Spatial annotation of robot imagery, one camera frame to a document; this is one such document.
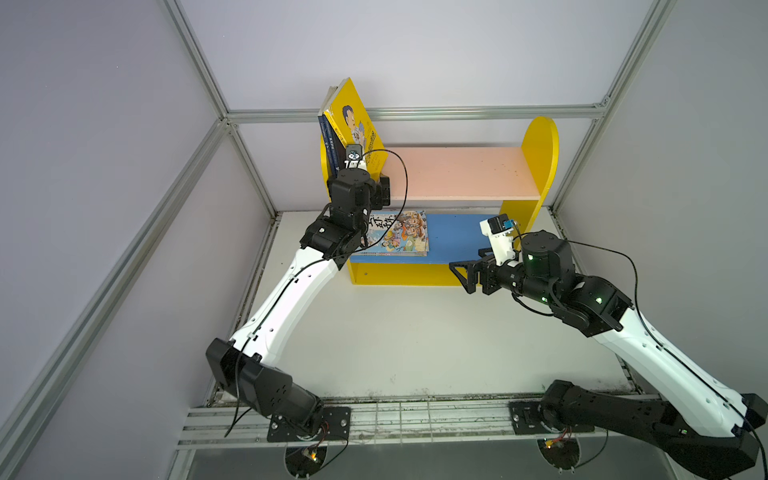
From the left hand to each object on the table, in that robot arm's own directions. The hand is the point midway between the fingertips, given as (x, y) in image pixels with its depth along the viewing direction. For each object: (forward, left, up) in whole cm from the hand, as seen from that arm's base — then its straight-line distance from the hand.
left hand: (354, 168), depth 71 cm
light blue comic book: (+1, -13, -27) cm, 30 cm away
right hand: (-20, -25, -8) cm, 33 cm away
